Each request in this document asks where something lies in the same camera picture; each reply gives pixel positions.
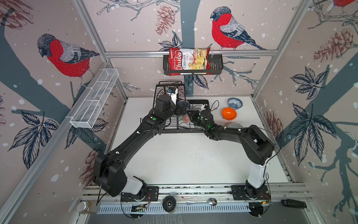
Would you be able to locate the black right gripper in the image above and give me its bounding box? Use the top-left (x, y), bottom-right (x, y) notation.
top-left (186, 110), bottom-right (207, 133)

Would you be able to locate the red orange patterned bowl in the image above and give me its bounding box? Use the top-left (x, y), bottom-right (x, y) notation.
top-left (183, 114), bottom-right (191, 124)

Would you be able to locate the black wire dish rack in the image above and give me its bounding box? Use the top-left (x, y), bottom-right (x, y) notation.
top-left (153, 81), bottom-right (209, 134)

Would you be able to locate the green patterned bowl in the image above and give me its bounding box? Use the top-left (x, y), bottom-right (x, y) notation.
top-left (227, 122), bottom-right (243, 129)

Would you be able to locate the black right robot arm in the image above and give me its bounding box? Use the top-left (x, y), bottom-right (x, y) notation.
top-left (188, 109), bottom-right (274, 199)

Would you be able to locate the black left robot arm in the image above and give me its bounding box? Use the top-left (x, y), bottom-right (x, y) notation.
top-left (92, 94), bottom-right (176, 197)

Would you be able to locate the orange plastic bowl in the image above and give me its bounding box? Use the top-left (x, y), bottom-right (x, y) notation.
top-left (222, 107), bottom-right (237, 120)

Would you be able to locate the blue floral white bowl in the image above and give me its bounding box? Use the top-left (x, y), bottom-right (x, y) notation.
top-left (227, 98), bottom-right (243, 110)

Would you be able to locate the red cassava chips bag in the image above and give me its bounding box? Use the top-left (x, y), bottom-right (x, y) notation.
top-left (169, 48), bottom-right (210, 71)

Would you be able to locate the metal spoon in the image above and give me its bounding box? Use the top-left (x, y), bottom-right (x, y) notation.
top-left (186, 197), bottom-right (218, 206)

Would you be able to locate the black round tape roll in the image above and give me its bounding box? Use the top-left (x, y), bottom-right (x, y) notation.
top-left (162, 195), bottom-right (177, 213)

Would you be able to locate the black remote device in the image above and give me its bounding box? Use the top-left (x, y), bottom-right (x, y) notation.
top-left (281, 199), bottom-right (307, 209)

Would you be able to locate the glass jar metal lid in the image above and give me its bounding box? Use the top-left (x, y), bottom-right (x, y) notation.
top-left (76, 201), bottom-right (99, 214)

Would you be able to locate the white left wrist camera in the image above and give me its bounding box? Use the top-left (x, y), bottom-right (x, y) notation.
top-left (167, 86), bottom-right (179, 104)

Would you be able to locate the dark wall shelf basket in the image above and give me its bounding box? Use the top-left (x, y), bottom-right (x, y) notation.
top-left (163, 55), bottom-right (223, 76)

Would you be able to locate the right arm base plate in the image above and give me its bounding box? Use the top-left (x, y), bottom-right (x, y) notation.
top-left (230, 184), bottom-right (271, 201)

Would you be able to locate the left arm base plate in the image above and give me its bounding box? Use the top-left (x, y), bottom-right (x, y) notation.
top-left (121, 186), bottom-right (159, 202)

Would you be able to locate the white wire mesh basket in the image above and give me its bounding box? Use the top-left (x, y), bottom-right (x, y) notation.
top-left (70, 68), bottom-right (119, 128)

